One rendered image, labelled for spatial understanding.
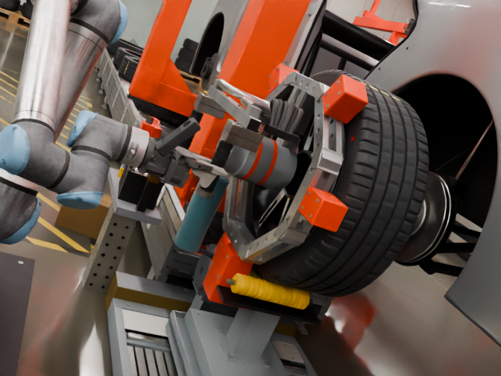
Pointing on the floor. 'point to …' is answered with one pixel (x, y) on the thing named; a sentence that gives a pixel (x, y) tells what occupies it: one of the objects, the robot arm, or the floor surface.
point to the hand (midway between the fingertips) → (222, 168)
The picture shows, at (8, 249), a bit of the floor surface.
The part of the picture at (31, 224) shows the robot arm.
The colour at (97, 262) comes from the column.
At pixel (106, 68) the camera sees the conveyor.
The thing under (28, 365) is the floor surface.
